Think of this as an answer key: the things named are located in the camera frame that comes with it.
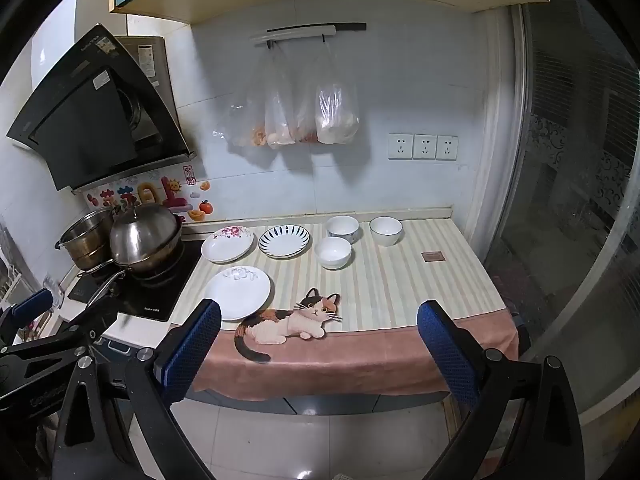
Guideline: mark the large grey floral white plate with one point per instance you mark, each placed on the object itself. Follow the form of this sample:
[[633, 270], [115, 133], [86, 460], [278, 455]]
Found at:
[[237, 292]]

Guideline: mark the white wall hook rail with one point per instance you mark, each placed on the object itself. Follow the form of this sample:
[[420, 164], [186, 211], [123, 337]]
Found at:
[[295, 34]]

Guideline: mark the glass sliding door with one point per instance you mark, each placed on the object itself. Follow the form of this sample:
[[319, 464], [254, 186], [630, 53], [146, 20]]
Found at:
[[575, 185]]

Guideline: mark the stainless steel pot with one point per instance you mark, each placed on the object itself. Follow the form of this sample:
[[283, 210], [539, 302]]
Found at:
[[85, 242]]

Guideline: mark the black range hood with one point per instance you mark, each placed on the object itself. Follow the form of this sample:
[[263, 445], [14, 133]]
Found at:
[[85, 125]]

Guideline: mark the blue patterned white bowl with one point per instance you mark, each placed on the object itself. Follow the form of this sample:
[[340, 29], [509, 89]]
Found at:
[[343, 228]]

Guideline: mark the small brown cloth label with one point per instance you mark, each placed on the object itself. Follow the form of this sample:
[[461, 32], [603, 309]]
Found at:
[[433, 256]]

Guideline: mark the steel domed wok lid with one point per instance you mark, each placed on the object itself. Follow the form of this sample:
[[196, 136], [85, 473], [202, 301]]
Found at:
[[145, 230]]

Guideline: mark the black induction cooktop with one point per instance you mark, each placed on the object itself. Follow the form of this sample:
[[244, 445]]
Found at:
[[150, 296]]

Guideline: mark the white wall socket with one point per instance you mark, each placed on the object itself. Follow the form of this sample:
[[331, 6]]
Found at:
[[401, 146], [446, 147], [425, 147]]

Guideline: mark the plain white bowl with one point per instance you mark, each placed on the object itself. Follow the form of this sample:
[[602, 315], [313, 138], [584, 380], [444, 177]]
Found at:
[[333, 251]]

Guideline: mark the pink floral white plate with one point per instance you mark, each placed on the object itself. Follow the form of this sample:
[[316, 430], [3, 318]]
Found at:
[[227, 244]]

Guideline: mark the blue leaf pattern plate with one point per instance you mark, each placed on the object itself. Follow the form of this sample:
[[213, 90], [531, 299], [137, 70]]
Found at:
[[284, 241]]

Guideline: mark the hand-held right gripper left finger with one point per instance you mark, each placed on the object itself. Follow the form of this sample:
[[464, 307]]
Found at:
[[190, 345]]

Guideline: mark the clear plastic bag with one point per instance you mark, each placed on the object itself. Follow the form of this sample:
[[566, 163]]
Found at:
[[337, 110], [280, 120], [306, 127], [245, 120]]

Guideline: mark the colourful wall stickers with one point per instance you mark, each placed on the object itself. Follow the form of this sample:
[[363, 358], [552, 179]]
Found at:
[[145, 192]]

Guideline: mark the white bowl with dark rim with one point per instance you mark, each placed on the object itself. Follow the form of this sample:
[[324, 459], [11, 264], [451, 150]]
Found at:
[[386, 230]]

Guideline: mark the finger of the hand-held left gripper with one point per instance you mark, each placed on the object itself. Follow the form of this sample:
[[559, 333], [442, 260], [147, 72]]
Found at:
[[32, 305], [90, 325]]

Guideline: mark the metal pot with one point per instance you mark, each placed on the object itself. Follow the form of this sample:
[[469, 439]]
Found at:
[[152, 262]]

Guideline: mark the striped tablecloth with cat print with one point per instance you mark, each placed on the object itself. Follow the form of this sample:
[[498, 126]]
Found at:
[[400, 285]]

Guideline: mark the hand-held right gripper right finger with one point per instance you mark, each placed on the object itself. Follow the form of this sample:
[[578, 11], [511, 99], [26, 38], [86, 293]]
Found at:
[[445, 355]]

